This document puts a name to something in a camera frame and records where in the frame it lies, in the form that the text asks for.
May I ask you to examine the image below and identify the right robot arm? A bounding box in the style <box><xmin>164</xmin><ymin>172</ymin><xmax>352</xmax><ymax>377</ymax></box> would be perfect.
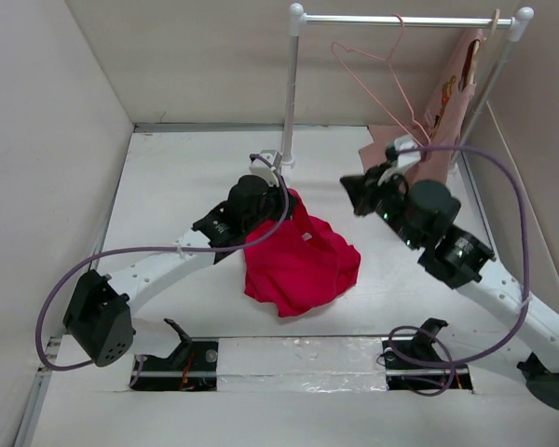
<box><xmin>340</xmin><ymin>167</ymin><xmax>559</xmax><ymax>411</ymax></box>

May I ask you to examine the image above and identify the hanging pink printed shirt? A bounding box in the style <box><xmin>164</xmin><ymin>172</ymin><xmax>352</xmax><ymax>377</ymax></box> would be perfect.
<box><xmin>406</xmin><ymin>29</ymin><xmax>484</xmax><ymax>184</ymax></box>

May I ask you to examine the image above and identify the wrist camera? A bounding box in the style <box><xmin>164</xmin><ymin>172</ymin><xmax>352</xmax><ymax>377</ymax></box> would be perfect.
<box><xmin>249</xmin><ymin>150</ymin><xmax>281</xmax><ymax>186</ymax></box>
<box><xmin>382</xmin><ymin>134</ymin><xmax>422</xmax><ymax>181</ymax></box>

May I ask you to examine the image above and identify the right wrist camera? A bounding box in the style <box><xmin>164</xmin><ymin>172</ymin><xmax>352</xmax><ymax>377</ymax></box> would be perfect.
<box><xmin>382</xmin><ymin>134</ymin><xmax>422</xmax><ymax>181</ymax></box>

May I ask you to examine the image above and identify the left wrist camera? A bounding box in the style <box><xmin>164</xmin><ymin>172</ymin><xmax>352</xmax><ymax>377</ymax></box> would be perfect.
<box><xmin>249</xmin><ymin>150</ymin><xmax>281</xmax><ymax>186</ymax></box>

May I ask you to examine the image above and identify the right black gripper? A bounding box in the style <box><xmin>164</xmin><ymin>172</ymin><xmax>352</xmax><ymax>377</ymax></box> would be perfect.
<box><xmin>341</xmin><ymin>160</ymin><xmax>422</xmax><ymax>250</ymax></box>

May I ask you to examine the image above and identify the white clothes rack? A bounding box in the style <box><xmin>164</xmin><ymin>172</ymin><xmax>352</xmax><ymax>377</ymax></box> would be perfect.
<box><xmin>281</xmin><ymin>3</ymin><xmax>535</xmax><ymax>169</ymax></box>

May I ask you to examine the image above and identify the pink shirt on floor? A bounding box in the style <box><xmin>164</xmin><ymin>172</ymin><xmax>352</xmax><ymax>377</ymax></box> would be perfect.
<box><xmin>358</xmin><ymin>125</ymin><xmax>404</xmax><ymax>172</ymax></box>

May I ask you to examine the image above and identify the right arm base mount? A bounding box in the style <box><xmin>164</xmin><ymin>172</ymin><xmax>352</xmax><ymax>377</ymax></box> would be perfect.
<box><xmin>376</xmin><ymin>318</ymin><xmax>473</xmax><ymax>397</ymax></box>

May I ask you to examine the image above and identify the pink wire hanger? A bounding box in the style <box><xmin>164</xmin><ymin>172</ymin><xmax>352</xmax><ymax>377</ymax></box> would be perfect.
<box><xmin>330</xmin><ymin>14</ymin><xmax>431</xmax><ymax>145</ymax></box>

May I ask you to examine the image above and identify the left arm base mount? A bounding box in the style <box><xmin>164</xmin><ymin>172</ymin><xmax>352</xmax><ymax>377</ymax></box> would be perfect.
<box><xmin>129</xmin><ymin>318</ymin><xmax>219</xmax><ymax>392</ymax></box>

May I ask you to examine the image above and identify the wooden hanger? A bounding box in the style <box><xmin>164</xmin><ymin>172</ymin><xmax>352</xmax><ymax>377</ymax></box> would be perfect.
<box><xmin>466</xmin><ymin>8</ymin><xmax>500</xmax><ymax>85</ymax></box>

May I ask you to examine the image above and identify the red t shirt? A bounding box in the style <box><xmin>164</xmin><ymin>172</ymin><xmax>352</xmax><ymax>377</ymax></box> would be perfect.
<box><xmin>244</xmin><ymin>189</ymin><xmax>361</xmax><ymax>318</ymax></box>

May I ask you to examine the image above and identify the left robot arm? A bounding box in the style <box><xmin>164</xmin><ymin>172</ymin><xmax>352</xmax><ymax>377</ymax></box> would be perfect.
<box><xmin>63</xmin><ymin>174</ymin><xmax>291</xmax><ymax>367</ymax></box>

